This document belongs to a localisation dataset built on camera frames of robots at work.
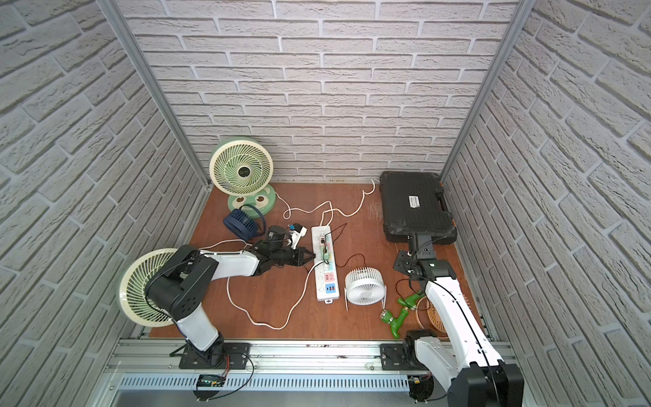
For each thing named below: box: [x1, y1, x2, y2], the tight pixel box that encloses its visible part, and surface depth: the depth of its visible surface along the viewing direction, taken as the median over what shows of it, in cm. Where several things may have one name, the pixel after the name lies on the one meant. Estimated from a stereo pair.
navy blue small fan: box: [222, 204, 267, 242], surface depth 94 cm
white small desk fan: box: [343, 266, 388, 312], surface depth 80 cm
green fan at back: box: [209, 136, 277, 218], surface depth 94 cm
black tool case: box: [378, 171, 457, 246], surface depth 103 cm
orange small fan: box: [415, 295, 448, 335], surface depth 82 cm
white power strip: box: [311, 225, 340, 304], surface depth 89 cm
